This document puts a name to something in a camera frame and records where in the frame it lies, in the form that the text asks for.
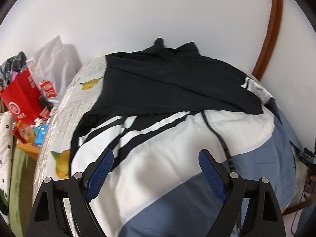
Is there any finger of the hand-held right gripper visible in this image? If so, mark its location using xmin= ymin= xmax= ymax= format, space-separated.
xmin=297 ymin=148 xmax=313 ymax=165

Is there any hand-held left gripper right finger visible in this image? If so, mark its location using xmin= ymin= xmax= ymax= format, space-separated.
xmin=198 ymin=149 xmax=287 ymax=237

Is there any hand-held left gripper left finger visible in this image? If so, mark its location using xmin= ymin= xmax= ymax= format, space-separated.
xmin=26 ymin=148 xmax=114 ymax=237

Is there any black white blue jacket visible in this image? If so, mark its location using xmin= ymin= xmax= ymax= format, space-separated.
xmin=70 ymin=38 xmax=305 ymax=237

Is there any person's right hand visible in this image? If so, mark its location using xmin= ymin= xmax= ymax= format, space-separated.
xmin=305 ymin=175 xmax=316 ymax=198

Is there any blue box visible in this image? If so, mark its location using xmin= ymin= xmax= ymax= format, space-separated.
xmin=34 ymin=125 xmax=49 ymax=147

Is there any fruit print tablecloth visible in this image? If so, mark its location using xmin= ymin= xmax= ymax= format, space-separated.
xmin=33 ymin=54 xmax=308 ymax=237

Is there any green cloth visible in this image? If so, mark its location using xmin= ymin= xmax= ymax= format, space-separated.
xmin=8 ymin=148 xmax=38 ymax=236

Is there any orange drink bottle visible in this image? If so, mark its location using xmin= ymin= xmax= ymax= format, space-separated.
xmin=12 ymin=120 xmax=38 ymax=144

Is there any white spotted cloth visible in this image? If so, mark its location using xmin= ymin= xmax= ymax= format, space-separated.
xmin=0 ymin=111 xmax=17 ymax=218

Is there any red paper bag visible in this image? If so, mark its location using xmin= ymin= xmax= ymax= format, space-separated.
xmin=0 ymin=69 xmax=44 ymax=124

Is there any white plastic bag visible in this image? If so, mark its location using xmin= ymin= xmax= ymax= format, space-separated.
xmin=26 ymin=35 xmax=83 ymax=104

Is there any black cable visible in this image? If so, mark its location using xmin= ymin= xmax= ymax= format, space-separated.
xmin=291 ymin=178 xmax=312 ymax=236

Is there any brown wooden door frame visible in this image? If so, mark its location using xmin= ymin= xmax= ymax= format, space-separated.
xmin=251 ymin=0 xmax=283 ymax=82

